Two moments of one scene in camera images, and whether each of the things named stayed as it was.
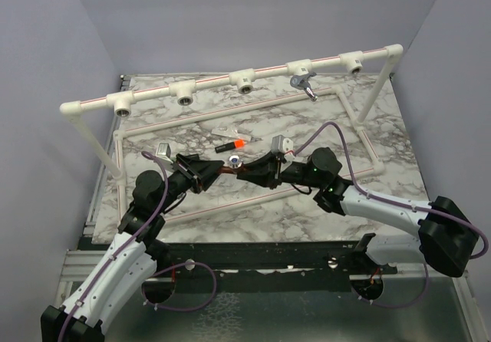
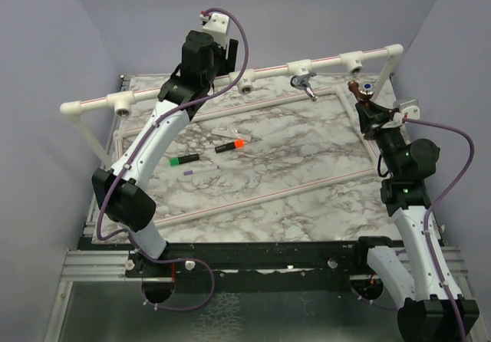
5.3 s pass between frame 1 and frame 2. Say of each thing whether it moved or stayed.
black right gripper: moved
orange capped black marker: stayed
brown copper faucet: moved
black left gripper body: moved
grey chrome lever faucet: stayed
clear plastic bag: stayed
